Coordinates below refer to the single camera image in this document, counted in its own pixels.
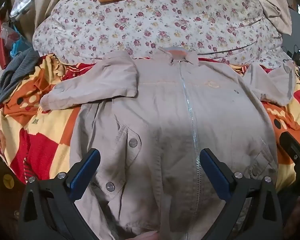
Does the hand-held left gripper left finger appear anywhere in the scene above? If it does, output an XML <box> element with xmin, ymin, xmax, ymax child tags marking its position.
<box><xmin>18</xmin><ymin>148</ymin><xmax>102</xmax><ymax>240</ymax></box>

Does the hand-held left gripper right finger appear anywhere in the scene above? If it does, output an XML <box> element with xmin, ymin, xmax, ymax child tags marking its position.
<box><xmin>199</xmin><ymin>148</ymin><xmax>284</xmax><ymax>240</ymax></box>

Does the beige zip jacket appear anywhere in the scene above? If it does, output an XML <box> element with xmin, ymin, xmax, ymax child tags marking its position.
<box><xmin>40</xmin><ymin>46</ymin><xmax>297</xmax><ymax>240</ymax></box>

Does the red orange yellow bedsheet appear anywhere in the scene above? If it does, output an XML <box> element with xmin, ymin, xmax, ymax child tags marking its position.
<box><xmin>0</xmin><ymin>54</ymin><xmax>300</xmax><ymax>205</ymax></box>

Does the dark bag with round emblem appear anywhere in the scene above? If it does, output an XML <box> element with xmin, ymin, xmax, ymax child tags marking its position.
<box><xmin>0</xmin><ymin>155</ymin><xmax>28</xmax><ymax>220</ymax></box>

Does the grey striped cloth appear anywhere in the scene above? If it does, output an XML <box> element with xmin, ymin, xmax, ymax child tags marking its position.
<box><xmin>0</xmin><ymin>47</ymin><xmax>42</xmax><ymax>115</ymax></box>

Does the blue plastic bag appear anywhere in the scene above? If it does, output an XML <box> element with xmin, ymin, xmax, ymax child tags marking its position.
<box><xmin>10</xmin><ymin>36</ymin><xmax>33</xmax><ymax>55</ymax></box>

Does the beige pillow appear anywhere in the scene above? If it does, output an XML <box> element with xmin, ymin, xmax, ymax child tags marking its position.
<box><xmin>235</xmin><ymin>0</ymin><xmax>294</xmax><ymax>35</ymax></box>

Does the floral quilt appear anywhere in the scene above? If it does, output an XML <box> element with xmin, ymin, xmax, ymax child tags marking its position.
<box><xmin>32</xmin><ymin>0</ymin><xmax>292</xmax><ymax>67</ymax></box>

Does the red bag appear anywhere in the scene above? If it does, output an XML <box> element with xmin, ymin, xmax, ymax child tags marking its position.
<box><xmin>0</xmin><ymin>15</ymin><xmax>11</xmax><ymax>68</ymax></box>

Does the clear plastic bag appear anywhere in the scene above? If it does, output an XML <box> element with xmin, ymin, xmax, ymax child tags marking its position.
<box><xmin>9</xmin><ymin>0</ymin><xmax>33</xmax><ymax>23</ymax></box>

